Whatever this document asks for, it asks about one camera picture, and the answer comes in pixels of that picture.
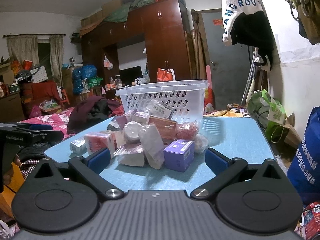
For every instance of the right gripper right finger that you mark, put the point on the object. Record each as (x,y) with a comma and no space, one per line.
(226,172)

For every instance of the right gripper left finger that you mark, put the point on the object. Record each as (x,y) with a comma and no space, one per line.
(87,171)

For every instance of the clear bag white packet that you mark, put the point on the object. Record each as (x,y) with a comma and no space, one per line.
(152,145)

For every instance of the small white blue box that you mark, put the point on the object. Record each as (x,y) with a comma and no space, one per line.
(78,146)

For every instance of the pink white tissue pack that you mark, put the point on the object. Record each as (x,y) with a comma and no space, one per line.
(105,139)

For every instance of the purple square box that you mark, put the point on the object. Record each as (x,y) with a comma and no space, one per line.
(179,155)

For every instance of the pink floral bedsheet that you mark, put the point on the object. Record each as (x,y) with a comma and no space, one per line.
(58,121)

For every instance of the yellow orange floral blanket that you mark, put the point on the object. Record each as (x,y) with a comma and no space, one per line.
(229,113)

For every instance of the white round jar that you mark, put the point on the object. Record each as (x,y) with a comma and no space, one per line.
(131,132)

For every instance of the dark maroon clothes pile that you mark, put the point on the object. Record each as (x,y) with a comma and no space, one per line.
(92,111)

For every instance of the green white shopping bag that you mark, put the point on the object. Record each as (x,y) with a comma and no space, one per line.
(269,115)

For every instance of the brown paper bag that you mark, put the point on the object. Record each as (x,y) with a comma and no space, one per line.
(292,138)

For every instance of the blue woven bag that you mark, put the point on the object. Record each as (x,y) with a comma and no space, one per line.
(303,172)

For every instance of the white plastic lattice basket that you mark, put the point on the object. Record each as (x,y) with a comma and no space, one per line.
(185,97)

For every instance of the beige window curtains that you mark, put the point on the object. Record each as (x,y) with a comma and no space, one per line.
(25,47)

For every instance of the blue plastic bags stack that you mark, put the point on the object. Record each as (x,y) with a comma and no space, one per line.
(82,77)

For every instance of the black television screen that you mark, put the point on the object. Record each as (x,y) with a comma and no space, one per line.
(129,75)

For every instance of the grey door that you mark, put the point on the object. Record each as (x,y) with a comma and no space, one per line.
(230,65)

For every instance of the orange red hanging bag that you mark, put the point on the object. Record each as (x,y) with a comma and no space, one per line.
(165,75)

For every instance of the black hanging garment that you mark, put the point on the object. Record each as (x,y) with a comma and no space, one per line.
(254,30)

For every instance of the red brown wooden wardrobe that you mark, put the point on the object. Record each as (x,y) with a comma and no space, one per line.
(154,36)

